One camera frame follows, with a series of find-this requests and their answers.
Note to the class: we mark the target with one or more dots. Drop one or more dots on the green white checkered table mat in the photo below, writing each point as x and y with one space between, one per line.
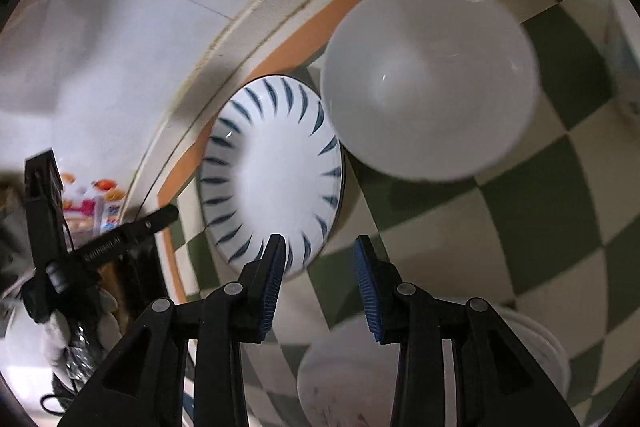
550 232

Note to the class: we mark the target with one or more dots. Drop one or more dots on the clear plastic bag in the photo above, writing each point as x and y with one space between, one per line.
80 357

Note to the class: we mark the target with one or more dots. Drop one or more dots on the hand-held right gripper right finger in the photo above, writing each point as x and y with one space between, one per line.
367 289

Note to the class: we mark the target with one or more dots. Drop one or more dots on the large plain white bowl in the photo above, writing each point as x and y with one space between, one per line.
430 82

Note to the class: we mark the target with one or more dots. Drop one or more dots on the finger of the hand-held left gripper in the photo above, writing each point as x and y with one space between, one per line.
152 222

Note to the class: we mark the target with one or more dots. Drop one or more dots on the stained white bowl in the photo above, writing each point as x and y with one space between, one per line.
340 372

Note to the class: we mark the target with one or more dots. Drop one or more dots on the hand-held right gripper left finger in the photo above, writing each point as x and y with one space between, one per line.
272 289

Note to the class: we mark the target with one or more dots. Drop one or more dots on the blue leaf pattern plate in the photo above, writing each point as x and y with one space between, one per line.
280 167

